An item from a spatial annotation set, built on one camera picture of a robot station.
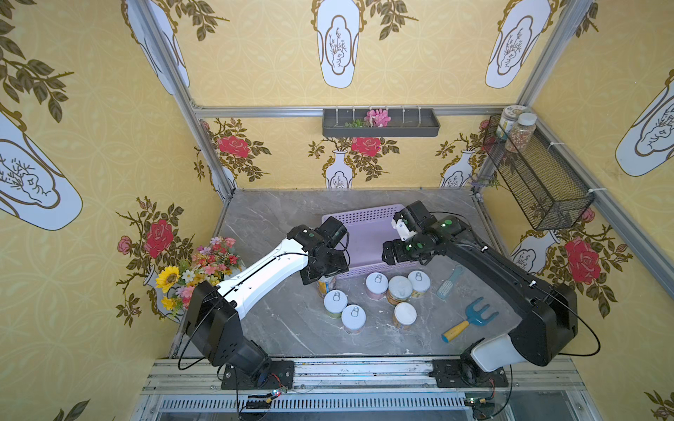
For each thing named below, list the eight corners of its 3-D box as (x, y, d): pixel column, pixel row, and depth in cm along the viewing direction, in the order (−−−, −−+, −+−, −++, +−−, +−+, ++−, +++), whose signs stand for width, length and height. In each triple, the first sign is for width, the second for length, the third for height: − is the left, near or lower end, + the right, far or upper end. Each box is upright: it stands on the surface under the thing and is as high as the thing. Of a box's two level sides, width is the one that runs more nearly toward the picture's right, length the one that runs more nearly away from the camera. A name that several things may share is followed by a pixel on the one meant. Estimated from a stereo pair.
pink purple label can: (341, 334, 83) (341, 328, 78) (341, 311, 88) (341, 303, 83) (365, 334, 83) (367, 328, 78) (364, 311, 88) (365, 303, 83)
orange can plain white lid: (393, 330, 83) (396, 323, 78) (390, 309, 88) (393, 301, 82) (414, 330, 83) (419, 323, 78) (410, 309, 88) (415, 301, 82)
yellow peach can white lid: (388, 307, 88) (391, 299, 82) (385, 285, 93) (388, 275, 87) (409, 307, 88) (414, 298, 82) (406, 285, 93) (410, 275, 87)
